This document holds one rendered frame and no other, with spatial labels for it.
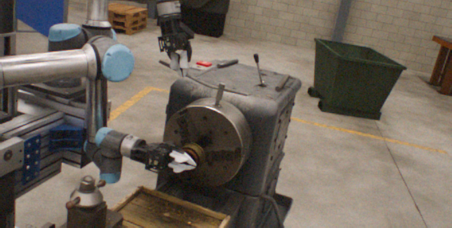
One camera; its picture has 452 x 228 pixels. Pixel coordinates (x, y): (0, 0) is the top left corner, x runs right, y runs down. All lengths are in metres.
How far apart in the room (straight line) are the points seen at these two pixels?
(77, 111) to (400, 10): 10.42
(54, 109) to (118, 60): 0.53
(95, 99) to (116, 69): 0.23
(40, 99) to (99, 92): 0.37
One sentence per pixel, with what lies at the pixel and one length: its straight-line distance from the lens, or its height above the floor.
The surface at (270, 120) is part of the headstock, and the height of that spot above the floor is 1.20.
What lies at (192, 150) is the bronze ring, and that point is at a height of 1.11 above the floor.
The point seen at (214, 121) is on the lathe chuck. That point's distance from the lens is 1.54.
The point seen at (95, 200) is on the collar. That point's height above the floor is 1.13.
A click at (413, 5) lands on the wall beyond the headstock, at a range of 11.71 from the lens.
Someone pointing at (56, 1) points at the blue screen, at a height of 0.83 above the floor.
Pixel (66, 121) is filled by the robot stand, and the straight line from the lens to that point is 1.82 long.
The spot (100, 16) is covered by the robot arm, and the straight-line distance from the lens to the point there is 1.84.
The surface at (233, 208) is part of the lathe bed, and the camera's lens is 1.68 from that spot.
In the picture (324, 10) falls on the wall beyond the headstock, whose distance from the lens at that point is 11.42.
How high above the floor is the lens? 1.73
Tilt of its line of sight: 18 degrees down
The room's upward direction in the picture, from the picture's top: 10 degrees clockwise
